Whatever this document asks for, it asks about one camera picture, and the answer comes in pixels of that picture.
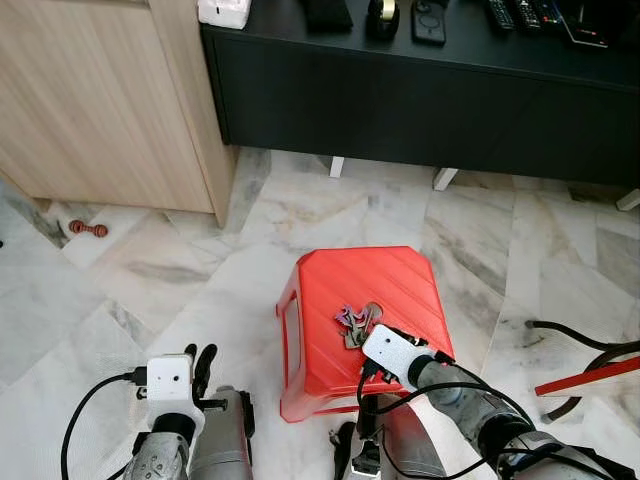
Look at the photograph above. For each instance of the pink wet tissue pack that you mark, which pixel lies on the pink wet tissue pack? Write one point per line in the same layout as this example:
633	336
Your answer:
224	12

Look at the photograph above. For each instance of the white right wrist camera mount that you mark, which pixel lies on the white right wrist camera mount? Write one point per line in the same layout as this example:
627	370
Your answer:
395	355

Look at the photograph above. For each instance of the small red dumbbell toy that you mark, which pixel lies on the small red dumbbell toy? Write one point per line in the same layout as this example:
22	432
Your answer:
88	229

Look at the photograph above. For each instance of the light wood cabinet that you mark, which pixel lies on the light wood cabinet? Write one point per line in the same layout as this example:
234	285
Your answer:
100	100

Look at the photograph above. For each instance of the bunch of keys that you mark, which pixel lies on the bunch of keys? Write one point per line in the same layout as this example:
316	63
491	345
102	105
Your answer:
355	322

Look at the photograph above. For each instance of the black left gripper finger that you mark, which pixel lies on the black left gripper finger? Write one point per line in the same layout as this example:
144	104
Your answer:
210	365
196	372

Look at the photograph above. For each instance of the silver robot right leg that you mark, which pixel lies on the silver robot right leg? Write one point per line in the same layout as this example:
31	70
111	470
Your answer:
410	445

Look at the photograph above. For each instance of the black pouch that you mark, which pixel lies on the black pouch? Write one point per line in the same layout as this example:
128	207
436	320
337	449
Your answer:
327	14

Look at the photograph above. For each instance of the black phone case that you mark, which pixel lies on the black phone case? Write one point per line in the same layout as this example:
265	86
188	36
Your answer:
429	22

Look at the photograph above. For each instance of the black TV console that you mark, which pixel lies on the black TV console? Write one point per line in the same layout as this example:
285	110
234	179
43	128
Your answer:
420	110

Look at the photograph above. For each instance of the red flat bar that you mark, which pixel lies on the red flat bar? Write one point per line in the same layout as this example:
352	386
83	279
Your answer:
590	377

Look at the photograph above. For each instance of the black flat tablet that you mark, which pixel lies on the black flat tablet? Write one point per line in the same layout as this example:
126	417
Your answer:
585	30

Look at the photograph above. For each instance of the black tape dispenser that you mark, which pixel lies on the black tape dispenser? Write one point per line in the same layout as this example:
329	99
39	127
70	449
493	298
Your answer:
382	20

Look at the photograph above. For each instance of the red plastic stool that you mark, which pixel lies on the red plastic stool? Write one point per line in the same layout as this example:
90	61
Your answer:
385	280

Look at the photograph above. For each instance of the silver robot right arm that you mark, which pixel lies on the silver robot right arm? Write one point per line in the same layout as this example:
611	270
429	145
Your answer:
480	410

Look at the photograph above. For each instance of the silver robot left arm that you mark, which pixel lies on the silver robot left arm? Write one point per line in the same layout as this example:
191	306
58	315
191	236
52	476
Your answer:
160	460

